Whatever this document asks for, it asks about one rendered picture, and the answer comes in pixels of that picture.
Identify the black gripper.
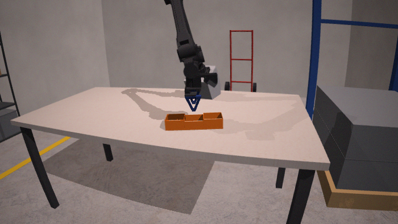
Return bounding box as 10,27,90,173
185,78,201,111

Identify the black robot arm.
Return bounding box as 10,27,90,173
164,0,218,88

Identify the orange rack of bins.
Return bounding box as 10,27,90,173
165,112,223,131

